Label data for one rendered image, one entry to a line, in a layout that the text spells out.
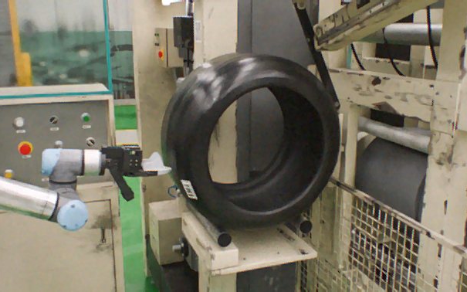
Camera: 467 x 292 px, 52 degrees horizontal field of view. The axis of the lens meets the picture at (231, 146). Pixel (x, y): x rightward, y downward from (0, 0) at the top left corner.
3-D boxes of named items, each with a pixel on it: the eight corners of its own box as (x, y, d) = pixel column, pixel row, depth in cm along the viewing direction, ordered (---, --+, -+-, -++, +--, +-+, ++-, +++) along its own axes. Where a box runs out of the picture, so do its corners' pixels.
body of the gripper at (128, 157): (145, 151, 137) (102, 149, 133) (143, 179, 139) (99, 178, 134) (140, 144, 144) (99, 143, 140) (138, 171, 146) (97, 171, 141)
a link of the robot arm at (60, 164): (41, 174, 136) (42, 144, 135) (82, 174, 140) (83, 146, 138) (41, 181, 129) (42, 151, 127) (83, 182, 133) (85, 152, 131)
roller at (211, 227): (195, 193, 176) (201, 202, 178) (185, 200, 175) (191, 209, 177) (228, 231, 144) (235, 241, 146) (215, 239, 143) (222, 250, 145)
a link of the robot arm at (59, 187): (50, 225, 128) (52, 186, 126) (44, 211, 138) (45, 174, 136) (80, 223, 132) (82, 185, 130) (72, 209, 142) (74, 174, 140)
